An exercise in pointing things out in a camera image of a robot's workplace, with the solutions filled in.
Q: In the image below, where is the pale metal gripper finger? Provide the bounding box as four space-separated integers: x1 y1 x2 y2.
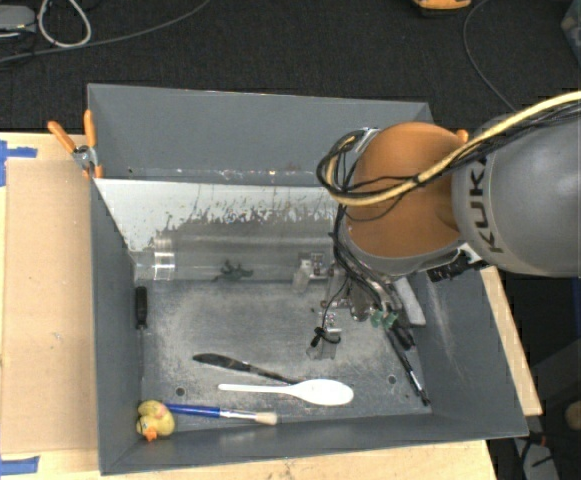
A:
292 251 334 292
305 324 344 362

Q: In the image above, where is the white plastic spoon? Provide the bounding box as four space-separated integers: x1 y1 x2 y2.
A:
217 378 356 408

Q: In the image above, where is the grey metal bin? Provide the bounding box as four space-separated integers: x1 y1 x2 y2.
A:
86 83 530 476

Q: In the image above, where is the dark green toy lizard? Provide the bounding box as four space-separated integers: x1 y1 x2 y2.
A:
211 259 255 285

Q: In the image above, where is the black knife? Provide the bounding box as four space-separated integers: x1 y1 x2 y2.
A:
191 352 302 385

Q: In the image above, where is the clear plastic cup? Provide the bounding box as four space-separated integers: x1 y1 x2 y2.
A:
131 236 177 283

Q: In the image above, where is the black screwdriver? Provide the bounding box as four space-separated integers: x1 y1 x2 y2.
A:
134 284 149 350

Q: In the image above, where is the yellow rubber duck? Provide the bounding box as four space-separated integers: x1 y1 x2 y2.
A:
135 399 177 443

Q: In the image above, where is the brown cardboard board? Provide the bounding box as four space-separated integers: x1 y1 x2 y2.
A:
0 157 99 457

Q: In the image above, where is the blue handled paintbrush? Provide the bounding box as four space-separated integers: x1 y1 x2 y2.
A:
161 402 279 427

